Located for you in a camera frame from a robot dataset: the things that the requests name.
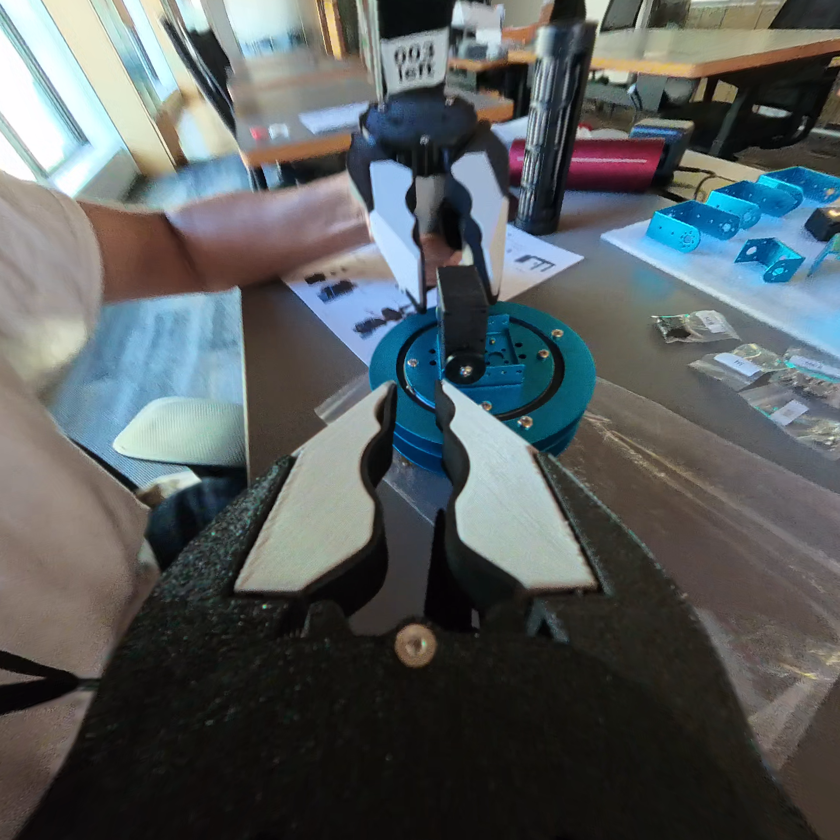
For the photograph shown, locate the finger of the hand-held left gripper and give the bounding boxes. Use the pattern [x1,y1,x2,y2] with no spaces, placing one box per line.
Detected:
[446,153,511,304]
[366,159,429,315]

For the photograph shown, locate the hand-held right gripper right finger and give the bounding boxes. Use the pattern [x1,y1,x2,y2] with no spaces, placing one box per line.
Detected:
[433,381,601,618]

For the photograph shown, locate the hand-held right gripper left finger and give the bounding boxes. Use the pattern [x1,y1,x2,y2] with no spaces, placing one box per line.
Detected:
[233,381,401,618]

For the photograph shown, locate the black servo motor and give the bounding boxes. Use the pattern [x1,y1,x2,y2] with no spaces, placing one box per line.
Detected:
[436,266,492,385]

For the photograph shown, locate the blue round turntable base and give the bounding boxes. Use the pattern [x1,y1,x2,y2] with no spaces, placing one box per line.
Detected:
[369,301,598,470]

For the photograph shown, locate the person's left forearm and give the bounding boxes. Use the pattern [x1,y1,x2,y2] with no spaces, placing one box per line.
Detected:
[79,172,371,304]

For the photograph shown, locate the grey desk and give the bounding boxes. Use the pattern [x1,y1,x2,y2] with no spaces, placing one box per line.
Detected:
[239,131,840,840]

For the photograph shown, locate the person's left hand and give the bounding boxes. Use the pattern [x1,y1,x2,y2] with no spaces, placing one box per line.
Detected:
[420,230,463,266]

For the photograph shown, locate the white assembly booklet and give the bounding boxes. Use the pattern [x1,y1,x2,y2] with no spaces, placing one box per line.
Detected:
[282,226,585,365]

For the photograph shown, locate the white paper sheet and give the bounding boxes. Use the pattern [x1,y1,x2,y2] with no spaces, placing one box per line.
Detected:
[298,101,368,135]

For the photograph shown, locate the black ribbed cylinder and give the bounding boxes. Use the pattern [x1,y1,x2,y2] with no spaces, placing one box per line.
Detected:
[515,0,598,236]

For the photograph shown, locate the red metal cylinder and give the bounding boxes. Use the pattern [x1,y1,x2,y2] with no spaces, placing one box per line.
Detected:
[508,136,665,193]

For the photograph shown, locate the person's dark pants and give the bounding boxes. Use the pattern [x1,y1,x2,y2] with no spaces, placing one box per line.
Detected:
[144,469,250,572]

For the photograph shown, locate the wood-edged table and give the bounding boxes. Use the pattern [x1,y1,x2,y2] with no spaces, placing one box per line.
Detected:
[591,26,840,158]
[233,62,513,172]

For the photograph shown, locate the large clear plastic bag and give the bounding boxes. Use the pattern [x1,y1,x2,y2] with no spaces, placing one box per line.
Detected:
[315,377,840,775]

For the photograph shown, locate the grey mesh chair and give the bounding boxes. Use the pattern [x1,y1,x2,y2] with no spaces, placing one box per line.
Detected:
[113,395,247,468]

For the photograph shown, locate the dark power adapter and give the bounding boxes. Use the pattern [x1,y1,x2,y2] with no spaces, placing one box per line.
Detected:
[630,118,695,188]

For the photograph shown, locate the white foam sheet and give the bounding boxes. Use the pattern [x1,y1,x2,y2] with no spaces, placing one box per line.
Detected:
[600,167,840,358]

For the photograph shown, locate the person's white shirt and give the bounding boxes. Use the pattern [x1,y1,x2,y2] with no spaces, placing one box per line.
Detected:
[0,171,161,834]

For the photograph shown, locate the group of small screw bags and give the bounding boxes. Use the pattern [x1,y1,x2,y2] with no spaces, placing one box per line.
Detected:
[651,310,840,454]

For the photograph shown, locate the paned window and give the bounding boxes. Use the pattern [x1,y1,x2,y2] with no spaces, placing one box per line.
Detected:
[0,0,139,198]

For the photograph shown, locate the black adapter cable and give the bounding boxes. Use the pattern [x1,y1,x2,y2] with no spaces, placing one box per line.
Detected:
[663,167,729,201]

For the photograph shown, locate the small blue angled bracket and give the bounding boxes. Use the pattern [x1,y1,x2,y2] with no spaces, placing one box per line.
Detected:
[807,233,840,277]
[734,238,807,284]

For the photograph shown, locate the black lanyard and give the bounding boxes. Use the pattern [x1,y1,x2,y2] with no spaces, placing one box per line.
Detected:
[0,650,99,716]

